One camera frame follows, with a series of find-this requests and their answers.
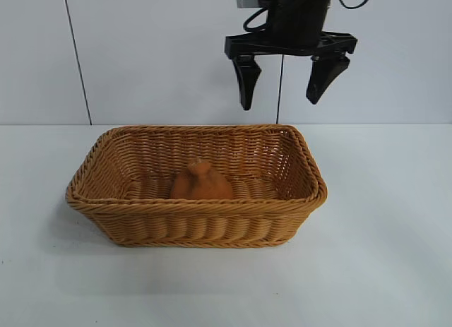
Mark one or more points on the orange with knobbed top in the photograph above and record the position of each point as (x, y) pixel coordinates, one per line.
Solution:
(201, 185)

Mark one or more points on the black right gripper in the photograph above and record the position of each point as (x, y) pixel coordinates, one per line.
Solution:
(296, 19)

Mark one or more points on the woven wicker basket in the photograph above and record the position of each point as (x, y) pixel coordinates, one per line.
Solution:
(197, 221)

